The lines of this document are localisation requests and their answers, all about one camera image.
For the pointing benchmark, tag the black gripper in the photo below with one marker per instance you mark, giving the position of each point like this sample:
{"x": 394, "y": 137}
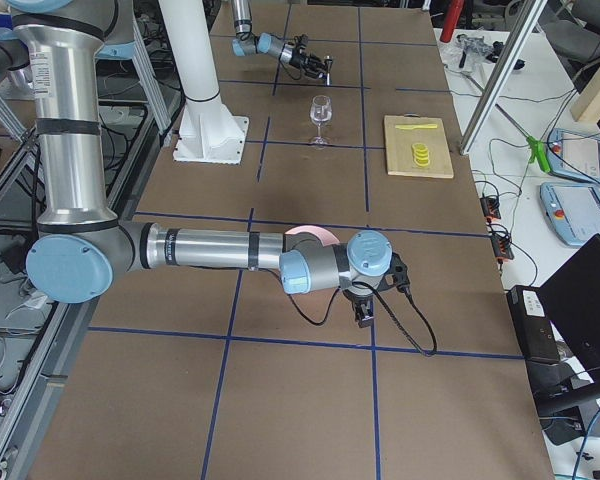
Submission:
{"x": 298, "y": 57}
{"x": 358, "y": 298}

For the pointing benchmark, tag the green handled reacher grabber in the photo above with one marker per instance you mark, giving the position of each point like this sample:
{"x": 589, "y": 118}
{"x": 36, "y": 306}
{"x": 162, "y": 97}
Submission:
{"x": 537, "y": 150}

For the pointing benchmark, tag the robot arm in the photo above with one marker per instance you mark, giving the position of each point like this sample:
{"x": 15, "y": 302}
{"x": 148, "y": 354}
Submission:
{"x": 287, "y": 53}
{"x": 84, "y": 247}

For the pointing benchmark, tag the teach pendant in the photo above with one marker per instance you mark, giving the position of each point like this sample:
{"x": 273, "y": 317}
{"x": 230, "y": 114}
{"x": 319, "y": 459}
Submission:
{"x": 573, "y": 210}
{"x": 573, "y": 155}

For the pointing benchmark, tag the teach pendant far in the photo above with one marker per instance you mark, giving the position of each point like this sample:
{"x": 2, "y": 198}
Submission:
{"x": 573, "y": 155}

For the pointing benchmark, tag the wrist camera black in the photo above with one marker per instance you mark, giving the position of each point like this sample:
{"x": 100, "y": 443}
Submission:
{"x": 302, "y": 41}
{"x": 398, "y": 271}

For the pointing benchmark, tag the lemon slice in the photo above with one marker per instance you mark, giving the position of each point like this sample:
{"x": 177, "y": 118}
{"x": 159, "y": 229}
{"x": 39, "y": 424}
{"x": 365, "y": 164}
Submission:
{"x": 421, "y": 157}
{"x": 420, "y": 147}
{"x": 421, "y": 154}
{"x": 422, "y": 162}

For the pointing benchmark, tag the steel double jigger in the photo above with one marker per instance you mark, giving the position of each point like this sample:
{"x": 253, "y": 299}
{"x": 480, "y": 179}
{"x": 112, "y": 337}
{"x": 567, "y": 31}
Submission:
{"x": 328, "y": 63}

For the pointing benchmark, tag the black box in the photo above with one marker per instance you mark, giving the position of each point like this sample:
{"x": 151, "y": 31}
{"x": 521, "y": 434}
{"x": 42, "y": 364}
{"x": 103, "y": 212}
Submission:
{"x": 533, "y": 328}

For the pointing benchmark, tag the clear wine glass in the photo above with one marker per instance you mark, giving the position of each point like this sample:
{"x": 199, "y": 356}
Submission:
{"x": 320, "y": 115}

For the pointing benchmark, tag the wooden cutting board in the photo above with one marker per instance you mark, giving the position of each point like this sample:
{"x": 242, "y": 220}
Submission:
{"x": 399, "y": 154}

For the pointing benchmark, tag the black laptop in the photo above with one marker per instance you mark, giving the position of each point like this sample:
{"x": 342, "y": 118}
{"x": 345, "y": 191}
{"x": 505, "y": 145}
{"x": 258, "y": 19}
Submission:
{"x": 571, "y": 299}

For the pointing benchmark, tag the teach pendant near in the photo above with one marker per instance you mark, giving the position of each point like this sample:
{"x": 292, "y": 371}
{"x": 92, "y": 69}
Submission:
{"x": 573, "y": 210}

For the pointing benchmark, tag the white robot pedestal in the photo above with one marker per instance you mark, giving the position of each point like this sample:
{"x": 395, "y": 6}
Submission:
{"x": 208, "y": 132}

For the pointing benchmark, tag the aluminium frame post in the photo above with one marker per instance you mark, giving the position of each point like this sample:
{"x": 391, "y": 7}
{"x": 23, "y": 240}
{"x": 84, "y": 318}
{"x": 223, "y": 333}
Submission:
{"x": 523, "y": 27}

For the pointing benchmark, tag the pink bowl of ice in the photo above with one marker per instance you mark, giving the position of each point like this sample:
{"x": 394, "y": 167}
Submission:
{"x": 324, "y": 236}

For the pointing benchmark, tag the yellow plastic knife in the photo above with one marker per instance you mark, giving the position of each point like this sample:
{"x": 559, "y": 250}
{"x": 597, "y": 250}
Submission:
{"x": 420, "y": 126}

